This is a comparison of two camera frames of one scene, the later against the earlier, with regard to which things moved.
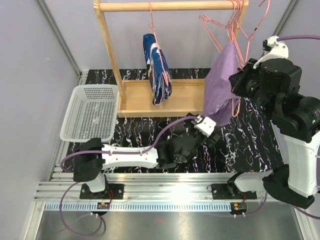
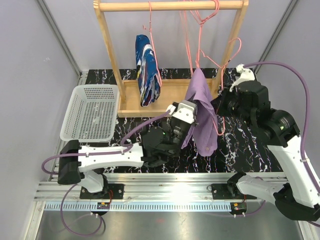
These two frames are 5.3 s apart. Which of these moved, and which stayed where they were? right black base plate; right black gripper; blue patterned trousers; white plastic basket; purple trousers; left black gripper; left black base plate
Moved: purple trousers; right black gripper; blue patterned trousers; left black gripper
Stayed: white plastic basket; left black base plate; right black base plate
